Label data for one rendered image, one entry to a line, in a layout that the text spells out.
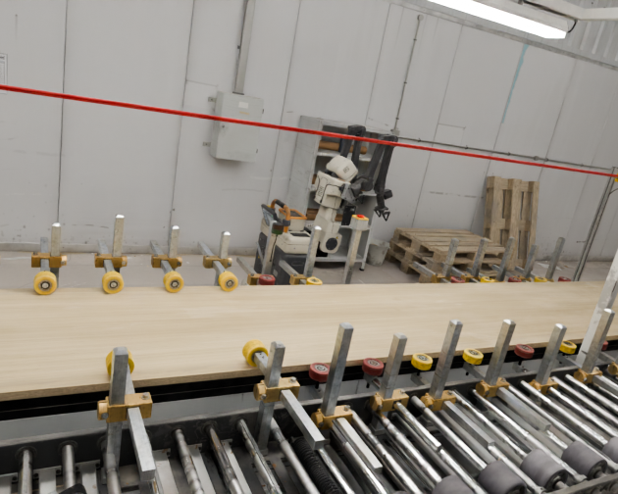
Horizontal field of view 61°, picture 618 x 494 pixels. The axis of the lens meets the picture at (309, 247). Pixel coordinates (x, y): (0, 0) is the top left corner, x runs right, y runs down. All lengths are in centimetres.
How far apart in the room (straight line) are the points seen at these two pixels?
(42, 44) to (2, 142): 86
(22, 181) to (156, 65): 153
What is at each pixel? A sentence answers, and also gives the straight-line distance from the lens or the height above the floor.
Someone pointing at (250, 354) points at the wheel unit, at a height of 95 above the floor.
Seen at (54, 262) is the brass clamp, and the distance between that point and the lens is 248.
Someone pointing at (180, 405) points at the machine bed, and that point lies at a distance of 185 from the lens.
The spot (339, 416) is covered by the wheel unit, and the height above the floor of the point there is 83.
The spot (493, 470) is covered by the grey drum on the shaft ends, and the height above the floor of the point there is 85.
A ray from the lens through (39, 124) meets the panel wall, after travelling 501.
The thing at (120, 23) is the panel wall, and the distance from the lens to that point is 500.
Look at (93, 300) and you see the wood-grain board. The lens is 224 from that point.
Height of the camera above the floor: 186
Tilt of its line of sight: 17 degrees down
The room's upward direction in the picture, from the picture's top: 11 degrees clockwise
